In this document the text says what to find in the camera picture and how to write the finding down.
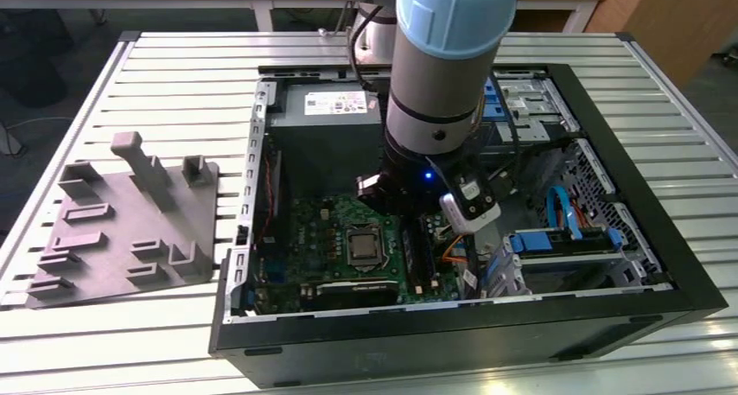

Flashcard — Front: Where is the RAM slot with white clips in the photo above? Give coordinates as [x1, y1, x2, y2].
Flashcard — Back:
[420, 215, 438, 289]
[404, 215, 421, 293]

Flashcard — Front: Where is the grey power supply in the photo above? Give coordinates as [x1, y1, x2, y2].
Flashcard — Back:
[266, 82, 394, 197]

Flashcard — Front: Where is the silver CPU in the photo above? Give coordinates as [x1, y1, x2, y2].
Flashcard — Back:
[353, 234, 380, 260]

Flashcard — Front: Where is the metal socket cover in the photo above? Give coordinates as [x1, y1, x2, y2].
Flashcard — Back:
[343, 224, 386, 271]

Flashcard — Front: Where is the green motherboard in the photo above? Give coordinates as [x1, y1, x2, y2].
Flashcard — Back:
[253, 189, 462, 314]

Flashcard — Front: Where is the blue plastic drive latch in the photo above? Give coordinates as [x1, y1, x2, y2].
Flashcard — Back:
[482, 77, 514, 122]

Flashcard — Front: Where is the hard disk in blue carrier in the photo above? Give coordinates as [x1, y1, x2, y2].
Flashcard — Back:
[505, 228, 624, 258]

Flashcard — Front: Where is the blue plastic strip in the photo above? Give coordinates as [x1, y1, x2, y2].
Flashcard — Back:
[481, 256, 502, 296]

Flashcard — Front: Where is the grey metal drive cage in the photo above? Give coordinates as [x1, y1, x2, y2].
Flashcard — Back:
[478, 70, 581, 174]

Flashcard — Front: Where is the black graphics card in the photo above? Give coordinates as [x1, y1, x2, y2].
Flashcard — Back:
[299, 277, 404, 312]

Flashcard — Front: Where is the metal disk bay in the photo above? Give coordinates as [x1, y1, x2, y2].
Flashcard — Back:
[478, 234, 658, 296]

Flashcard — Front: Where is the black PC case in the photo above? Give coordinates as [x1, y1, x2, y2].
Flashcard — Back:
[207, 61, 729, 390]

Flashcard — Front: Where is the grey parts rack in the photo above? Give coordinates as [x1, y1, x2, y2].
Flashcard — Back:
[26, 131, 225, 312]

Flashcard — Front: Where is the wooden cabinet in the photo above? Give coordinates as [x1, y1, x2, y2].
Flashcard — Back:
[588, 0, 738, 89]

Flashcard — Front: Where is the black office chair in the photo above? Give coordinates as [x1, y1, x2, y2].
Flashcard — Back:
[0, 10, 77, 109]

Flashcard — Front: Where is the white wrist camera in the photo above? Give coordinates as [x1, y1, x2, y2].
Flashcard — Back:
[438, 172, 504, 234]

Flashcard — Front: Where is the orange flat wire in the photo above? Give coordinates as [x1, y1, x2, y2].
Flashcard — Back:
[441, 233, 470, 264]

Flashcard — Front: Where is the black cable bundle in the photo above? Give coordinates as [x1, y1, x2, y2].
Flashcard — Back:
[489, 137, 578, 184]

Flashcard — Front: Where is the blue disk wire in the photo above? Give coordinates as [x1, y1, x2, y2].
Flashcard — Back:
[545, 185, 584, 240]

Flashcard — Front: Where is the black camera cable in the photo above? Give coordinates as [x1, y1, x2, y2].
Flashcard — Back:
[349, 3, 386, 96]

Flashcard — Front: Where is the red disk wire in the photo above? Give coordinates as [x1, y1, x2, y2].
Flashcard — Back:
[576, 202, 606, 234]

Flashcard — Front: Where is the grey cable with plug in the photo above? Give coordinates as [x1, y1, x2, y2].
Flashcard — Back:
[317, 0, 353, 40]

